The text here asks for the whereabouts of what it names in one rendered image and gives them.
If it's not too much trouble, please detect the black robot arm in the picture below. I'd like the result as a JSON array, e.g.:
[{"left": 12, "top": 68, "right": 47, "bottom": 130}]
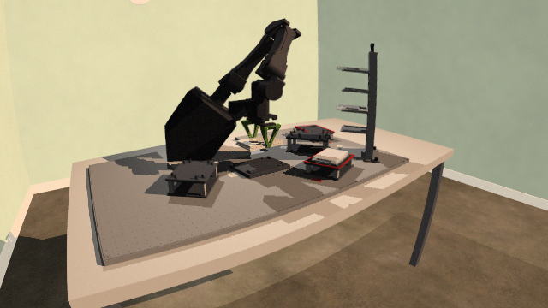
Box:
[{"left": 195, "top": 18, "right": 301, "bottom": 121}]

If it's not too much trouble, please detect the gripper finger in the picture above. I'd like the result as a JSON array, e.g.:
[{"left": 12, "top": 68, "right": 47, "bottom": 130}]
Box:
[
  {"left": 259, "top": 123, "right": 281, "bottom": 148},
  {"left": 241, "top": 120, "right": 259, "bottom": 139}
]

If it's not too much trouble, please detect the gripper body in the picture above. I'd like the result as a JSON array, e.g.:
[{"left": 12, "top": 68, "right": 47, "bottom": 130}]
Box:
[{"left": 244, "top": 98, "right": 277, "bottom": 127}]

